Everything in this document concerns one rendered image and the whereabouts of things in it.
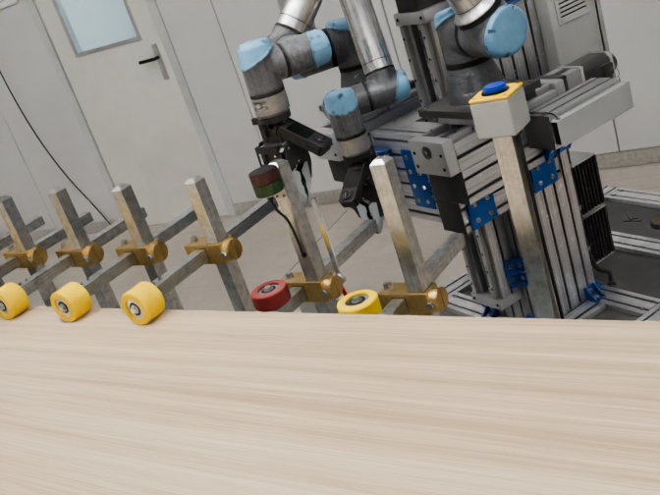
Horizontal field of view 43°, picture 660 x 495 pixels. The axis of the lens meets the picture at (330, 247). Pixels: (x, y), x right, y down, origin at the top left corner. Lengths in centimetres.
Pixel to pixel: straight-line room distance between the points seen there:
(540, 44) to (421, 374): 140
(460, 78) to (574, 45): 52
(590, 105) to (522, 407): 116
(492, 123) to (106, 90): 436
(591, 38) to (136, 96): 346
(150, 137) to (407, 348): 426
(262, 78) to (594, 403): 95
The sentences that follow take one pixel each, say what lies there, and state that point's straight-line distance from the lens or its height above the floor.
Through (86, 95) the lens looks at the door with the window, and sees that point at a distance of 572.
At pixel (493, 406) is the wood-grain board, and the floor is 90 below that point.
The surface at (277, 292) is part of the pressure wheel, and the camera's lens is 173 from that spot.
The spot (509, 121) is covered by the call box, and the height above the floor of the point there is 118.
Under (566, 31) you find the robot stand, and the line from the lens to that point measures 251.
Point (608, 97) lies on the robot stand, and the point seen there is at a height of 94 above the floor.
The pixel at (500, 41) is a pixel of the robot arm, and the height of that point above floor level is 119.
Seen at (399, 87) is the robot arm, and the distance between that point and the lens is 209.
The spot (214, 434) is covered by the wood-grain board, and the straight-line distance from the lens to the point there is 136.
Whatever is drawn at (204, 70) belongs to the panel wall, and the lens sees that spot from 507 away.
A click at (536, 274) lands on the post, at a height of 88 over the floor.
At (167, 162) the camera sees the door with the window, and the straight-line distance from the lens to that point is 551.
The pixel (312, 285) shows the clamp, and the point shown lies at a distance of 181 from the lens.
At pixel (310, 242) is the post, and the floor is 96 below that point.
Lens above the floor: 158
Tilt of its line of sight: 21 degrees down
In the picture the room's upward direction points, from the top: 19 degrees counter-clockwise
